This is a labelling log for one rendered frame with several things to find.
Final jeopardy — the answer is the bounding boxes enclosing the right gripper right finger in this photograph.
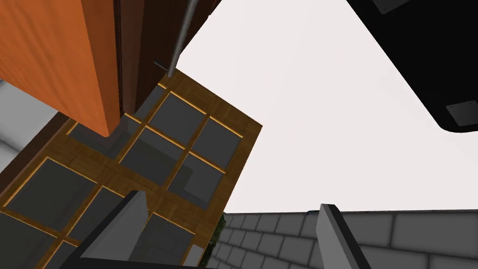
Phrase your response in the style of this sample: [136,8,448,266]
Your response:
[316,203,373,269]

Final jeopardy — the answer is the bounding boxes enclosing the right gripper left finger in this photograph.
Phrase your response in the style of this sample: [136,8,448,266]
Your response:
[56,190,150,269]

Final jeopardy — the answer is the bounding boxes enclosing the wooden framed window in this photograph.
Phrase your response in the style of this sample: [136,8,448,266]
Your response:
[0,69,264,269]

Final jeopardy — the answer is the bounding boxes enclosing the dark brown cabinet door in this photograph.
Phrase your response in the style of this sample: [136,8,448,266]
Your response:
[113,0,223,117]

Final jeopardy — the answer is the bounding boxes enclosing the orange wooden cabinet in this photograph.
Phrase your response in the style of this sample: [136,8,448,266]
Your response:
[0,0,122,138]

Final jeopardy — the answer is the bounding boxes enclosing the grey bar handle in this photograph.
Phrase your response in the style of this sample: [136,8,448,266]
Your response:
[166,0,199,78]

